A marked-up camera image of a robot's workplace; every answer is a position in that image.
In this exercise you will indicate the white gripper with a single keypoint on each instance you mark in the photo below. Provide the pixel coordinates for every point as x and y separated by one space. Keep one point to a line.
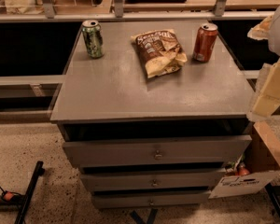
268 98

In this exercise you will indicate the red coke can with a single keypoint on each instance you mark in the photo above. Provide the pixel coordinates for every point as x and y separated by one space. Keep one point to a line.
205 41

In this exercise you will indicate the green soda can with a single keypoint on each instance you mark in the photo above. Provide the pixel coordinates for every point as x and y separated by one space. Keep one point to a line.
91 30

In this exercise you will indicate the top grey drawer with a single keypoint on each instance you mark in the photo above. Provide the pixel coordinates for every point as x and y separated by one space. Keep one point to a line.
131 152

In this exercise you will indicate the grey drawer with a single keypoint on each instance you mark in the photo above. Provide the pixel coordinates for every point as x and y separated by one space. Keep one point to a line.
150 199
131 152
152 179

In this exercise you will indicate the brown chip bag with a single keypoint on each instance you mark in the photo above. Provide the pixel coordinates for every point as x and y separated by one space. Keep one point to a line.
160 51

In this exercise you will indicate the cardboard box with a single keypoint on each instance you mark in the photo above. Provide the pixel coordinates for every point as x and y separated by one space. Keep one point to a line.
262 160

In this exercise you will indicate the orange bottle in box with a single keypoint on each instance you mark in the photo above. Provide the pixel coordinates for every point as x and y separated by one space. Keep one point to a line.
242 170

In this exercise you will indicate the grey drawer cabinet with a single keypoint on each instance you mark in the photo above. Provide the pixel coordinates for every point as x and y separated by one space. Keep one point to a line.
111 98

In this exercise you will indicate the middle grey drawer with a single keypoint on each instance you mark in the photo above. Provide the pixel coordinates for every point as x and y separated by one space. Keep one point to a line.
152 179

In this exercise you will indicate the bottom grey drawer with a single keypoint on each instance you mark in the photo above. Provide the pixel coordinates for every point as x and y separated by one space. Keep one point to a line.
150 199

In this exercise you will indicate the black stand leg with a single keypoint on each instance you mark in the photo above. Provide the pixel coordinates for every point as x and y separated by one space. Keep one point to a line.
23 207

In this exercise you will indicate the metal railing frame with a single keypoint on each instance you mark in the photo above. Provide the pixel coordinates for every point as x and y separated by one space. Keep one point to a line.
108 10

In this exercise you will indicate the orange cable clip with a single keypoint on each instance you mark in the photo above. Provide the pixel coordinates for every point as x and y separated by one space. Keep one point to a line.
7 196

